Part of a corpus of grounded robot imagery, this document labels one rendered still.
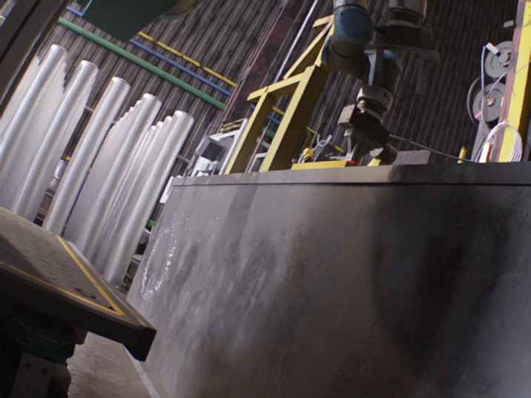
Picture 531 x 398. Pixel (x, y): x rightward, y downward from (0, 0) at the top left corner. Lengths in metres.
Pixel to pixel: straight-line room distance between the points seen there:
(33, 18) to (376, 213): 0.66
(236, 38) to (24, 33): 8.95
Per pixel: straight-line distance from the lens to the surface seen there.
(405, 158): 8.80
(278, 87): 1.97
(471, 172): 0.70
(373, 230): 0.81
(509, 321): 0.57
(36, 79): 3.41
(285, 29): 8.64
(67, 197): 3.30
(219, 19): 9.58
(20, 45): 0.71
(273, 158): 1.49
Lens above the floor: 0.43
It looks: 9 degrees up
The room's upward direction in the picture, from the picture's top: 23 degrees clockwise
